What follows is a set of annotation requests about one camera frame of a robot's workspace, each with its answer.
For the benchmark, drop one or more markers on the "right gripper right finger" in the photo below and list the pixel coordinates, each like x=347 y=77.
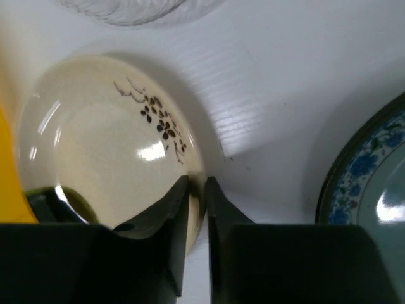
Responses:
x=270 y=263

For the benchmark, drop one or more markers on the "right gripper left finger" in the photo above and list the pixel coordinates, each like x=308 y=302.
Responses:
x=63 y=259

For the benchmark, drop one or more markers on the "teal green plate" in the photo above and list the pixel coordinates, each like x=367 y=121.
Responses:
x=365 y=186

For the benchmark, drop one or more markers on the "cream plate black flower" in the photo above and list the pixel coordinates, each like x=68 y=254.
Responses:
x=103 y=128

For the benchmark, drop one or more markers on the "yellow plastic bin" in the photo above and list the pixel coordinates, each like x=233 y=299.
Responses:
x=14 y=206

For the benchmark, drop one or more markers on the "clear glass plate right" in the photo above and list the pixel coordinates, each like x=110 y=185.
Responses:
x=129 y=14

